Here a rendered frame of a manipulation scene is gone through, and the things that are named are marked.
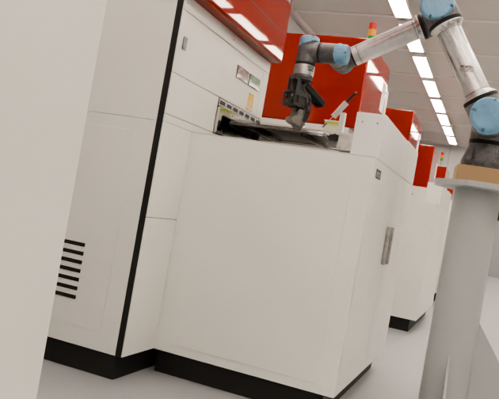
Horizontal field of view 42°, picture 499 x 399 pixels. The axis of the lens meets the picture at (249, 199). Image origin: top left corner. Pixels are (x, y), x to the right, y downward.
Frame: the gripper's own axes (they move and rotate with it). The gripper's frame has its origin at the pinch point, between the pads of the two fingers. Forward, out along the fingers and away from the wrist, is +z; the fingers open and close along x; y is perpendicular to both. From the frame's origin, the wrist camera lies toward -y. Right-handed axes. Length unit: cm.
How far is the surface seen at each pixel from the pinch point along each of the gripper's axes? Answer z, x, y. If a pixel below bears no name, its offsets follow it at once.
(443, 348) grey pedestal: 67, 51, -39
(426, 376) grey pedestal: 79, 46, -39
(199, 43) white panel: -19, 1, 48
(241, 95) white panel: -11.1, -21.6, 13.4
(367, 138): 3.4, 43.1, 7.3
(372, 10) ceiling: -184, -284, -303
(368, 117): -3.3, 42.5, 7.7
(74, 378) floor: 91, 3, 72
